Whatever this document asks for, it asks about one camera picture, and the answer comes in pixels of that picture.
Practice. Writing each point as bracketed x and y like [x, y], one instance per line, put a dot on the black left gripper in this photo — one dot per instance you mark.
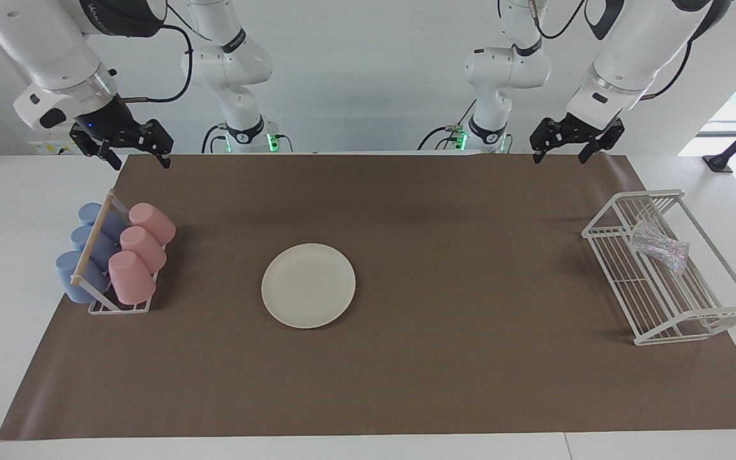
[585, 128]

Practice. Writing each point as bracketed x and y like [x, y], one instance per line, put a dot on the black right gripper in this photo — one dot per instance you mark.
[112, 124]

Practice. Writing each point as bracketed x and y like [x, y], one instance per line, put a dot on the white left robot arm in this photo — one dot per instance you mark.
[643, 45]

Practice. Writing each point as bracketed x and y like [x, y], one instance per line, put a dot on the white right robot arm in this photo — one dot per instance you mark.
[36, 45]

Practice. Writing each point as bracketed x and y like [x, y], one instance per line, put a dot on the cream round plate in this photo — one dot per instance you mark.
[308, 286]

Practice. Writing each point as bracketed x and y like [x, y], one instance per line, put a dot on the blue plastic cup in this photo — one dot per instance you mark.
[66, 271]
[112, 225]
[105, 248]

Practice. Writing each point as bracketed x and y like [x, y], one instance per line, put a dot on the pink plastic cup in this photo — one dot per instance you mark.
[144, 248]
[153, 222]
[131, 278]

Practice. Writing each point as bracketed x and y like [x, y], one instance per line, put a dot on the brown paper table mat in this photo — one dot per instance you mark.
[470, 358]

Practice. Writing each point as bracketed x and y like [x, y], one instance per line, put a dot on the white wall outlet box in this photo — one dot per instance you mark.
[45, 147]

